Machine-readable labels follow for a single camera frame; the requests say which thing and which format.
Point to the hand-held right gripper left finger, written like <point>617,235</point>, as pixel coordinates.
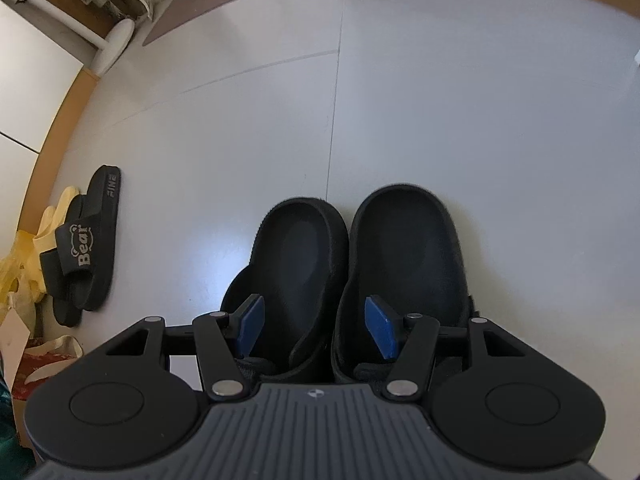
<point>250,322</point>

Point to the black printed slide sandal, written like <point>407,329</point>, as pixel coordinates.
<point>100,195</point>
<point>65,316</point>

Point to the red and white bag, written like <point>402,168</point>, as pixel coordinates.
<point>45,360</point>

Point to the green bag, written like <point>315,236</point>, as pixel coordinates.
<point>7,420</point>

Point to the beige cardboard piece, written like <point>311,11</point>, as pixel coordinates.
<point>12,340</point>

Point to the pale yellow slide sandal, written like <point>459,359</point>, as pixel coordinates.
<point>50,220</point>

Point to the white standing fan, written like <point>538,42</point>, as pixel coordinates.
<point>117,42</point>

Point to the black buckle clog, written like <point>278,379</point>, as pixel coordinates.
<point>300,240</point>
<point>410,240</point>

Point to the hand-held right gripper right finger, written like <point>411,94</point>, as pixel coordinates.
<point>380,325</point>

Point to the low white cabinet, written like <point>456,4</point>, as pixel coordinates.
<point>30,85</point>

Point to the yellow plastic bag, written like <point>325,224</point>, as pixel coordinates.
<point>12,270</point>

